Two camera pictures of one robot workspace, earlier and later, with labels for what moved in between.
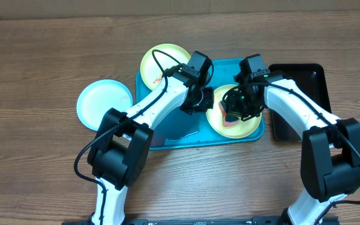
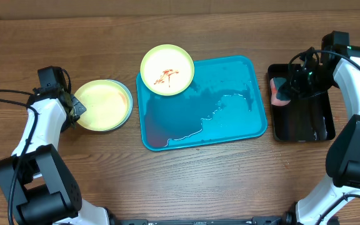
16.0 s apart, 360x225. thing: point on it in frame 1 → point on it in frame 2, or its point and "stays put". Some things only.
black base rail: x=255 y=220 stays put
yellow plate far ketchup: x=160 y=58 stays put
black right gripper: x=234 y=107 → x=296 y=90
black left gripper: x=209 y=102 → x=80 y=109
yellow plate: x=215 y=119 → x=106 y=102
